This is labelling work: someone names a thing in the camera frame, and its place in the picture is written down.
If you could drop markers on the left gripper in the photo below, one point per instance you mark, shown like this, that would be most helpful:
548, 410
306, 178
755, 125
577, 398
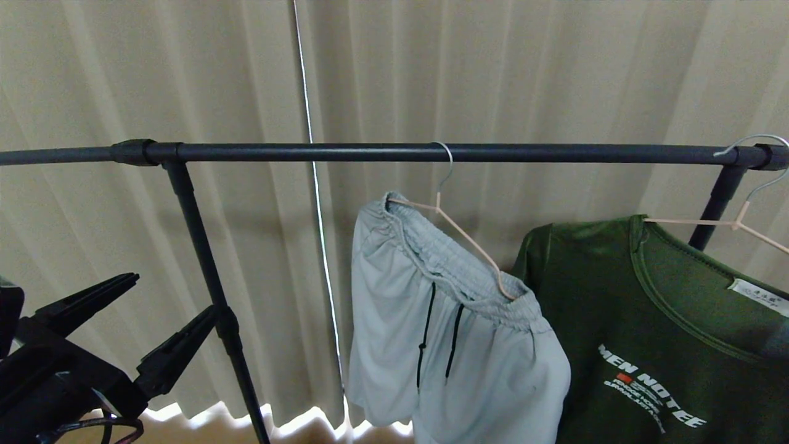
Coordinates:
55, 382

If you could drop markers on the pale grey shorts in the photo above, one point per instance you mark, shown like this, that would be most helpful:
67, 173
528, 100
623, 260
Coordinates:
394, 320

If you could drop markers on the pink clothes hanger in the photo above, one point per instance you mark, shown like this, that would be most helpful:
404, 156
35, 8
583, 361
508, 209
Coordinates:
439, 206
736, 222

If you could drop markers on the green garment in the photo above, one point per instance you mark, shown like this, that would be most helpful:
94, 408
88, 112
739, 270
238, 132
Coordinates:
604, 296

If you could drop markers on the black clothes rack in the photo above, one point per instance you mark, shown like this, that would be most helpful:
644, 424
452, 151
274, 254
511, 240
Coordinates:
308, 152

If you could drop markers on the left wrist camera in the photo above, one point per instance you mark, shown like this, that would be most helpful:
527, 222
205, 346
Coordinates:
9, 314

